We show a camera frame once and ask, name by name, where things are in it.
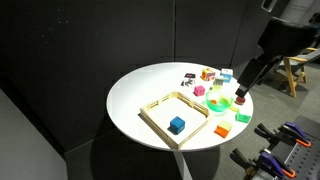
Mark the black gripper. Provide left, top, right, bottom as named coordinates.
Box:
left=234, top=55, right=285, bottom=99

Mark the blue block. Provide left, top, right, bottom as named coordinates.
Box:
left=169, top=115, right=186, bottom=135

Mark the grey and yellow block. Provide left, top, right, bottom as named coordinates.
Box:
left=212, top=75, right=226, bottom=90

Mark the green block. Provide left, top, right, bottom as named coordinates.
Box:
left=235, top=112, right=252, bottom=124

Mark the pink block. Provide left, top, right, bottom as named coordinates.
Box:
left=193, top=85, right=206, bottom=97

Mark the orange block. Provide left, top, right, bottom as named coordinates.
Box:
left=213, top=120, right=233, bottom=139

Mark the dark red toy plum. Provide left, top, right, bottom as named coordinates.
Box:
left=234, top=96, right=247, bottom=106

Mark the green plastic bowl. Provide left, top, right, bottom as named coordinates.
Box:
left=205, top=88, right=234, bottom=113

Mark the multicolour cube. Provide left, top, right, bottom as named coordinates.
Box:
left=200, top=68, right=216, bottom=82

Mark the wooden chair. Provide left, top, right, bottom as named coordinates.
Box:
left=279, top=46, right=318, bottom=99

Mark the wooden slatted tray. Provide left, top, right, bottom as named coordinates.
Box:
left=139, top=91, right=212, bottom=150

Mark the black perforated board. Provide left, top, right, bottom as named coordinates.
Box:
left=283, top=115, right=320, bottom=180

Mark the purple handled black clamp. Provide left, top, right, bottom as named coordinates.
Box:
left=254, top=121, right=313, bottom=148
left=229, top=148, right=297, bottom=179

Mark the white table pedestal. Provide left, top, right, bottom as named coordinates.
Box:
left=173, top=149, right=194, bottom=180

